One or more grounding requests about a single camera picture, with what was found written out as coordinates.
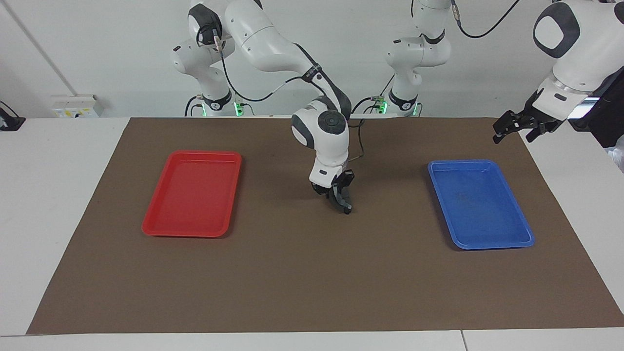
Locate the bright white board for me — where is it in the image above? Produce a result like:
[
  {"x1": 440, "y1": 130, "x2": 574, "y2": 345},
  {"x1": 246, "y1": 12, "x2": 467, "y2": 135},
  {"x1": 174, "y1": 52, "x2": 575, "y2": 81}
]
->
[{"x1": 568, "y1": 97, "x2": 601, "y2": 120}]

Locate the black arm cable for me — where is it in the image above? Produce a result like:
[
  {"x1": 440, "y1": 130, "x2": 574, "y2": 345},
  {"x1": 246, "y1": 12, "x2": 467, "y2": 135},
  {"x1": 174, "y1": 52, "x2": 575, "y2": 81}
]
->
[
  {"x1": 450, "y1": 0, "x2": 523, "y2": 39},
  {"x1": 196, "y1": 23, "x2": 365, "y2": 162}
]

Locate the blue plastic tray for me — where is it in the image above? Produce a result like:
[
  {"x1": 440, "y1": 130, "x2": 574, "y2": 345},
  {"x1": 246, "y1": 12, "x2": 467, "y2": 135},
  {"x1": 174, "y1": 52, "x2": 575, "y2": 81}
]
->
[{"x1": 428, "y1": 159, "x2": 535, "y2": 251}]

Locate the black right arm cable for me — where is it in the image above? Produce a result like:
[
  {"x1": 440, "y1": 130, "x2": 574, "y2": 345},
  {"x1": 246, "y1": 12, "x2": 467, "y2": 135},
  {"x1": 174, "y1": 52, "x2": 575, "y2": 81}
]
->
[{"x1": 196, "y1": 23, "x2": 365, "y2": 162}]

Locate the red plastic tray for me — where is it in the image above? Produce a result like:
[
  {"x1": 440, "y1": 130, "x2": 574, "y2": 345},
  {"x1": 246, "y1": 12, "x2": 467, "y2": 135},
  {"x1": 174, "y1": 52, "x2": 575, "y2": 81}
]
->
[{"x1": 141, "y1": 150, "x2": 242, "y2": 238}]

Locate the brown table mat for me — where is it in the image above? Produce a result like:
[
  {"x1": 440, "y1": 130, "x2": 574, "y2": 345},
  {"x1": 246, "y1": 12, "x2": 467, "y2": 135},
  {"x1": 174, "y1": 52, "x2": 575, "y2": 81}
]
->
[{"x1": 27, "y1": 117, "x2": 624, "y2": 335}]

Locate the dark angled panel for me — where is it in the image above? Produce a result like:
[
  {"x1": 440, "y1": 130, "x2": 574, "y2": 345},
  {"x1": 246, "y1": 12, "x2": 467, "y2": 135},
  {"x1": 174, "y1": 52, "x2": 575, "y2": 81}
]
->
[{"x1": 568, "y1": 67, "x2": 624, "y2": 149}]

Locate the white wall socket box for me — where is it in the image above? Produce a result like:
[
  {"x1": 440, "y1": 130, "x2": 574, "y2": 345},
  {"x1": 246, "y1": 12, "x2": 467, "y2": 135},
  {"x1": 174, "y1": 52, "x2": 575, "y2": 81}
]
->
[{"x1": 51, "y1": 94, "x2": 104, "y2": 119}]

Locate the curved brake shoe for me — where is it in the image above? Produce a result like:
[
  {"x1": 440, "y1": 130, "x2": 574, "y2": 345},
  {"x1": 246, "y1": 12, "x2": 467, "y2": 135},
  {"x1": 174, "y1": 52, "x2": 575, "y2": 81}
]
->
[{"x1": 328, "y1": 187, "x2": 351, "y2": 211}]

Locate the small black desk device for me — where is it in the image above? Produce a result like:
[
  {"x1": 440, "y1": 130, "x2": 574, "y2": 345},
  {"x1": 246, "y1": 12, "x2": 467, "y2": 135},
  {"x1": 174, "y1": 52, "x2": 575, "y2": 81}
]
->
[{"x1": 0, "y1": 101, "x2": 26, "y2": 131}]

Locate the clear plastic bag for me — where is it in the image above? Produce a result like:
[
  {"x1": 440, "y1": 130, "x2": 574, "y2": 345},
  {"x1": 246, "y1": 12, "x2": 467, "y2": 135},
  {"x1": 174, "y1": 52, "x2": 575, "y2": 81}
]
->
[{"x1": 607, "y1": 136, "x2": 624, "y2": 172}]

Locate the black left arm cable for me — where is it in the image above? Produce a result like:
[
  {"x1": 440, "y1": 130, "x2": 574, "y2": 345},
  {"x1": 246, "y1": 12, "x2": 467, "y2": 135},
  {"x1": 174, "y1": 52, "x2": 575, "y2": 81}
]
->
[{"x1": 450, "y1": 0, "x2": 523, "y2": 39}]

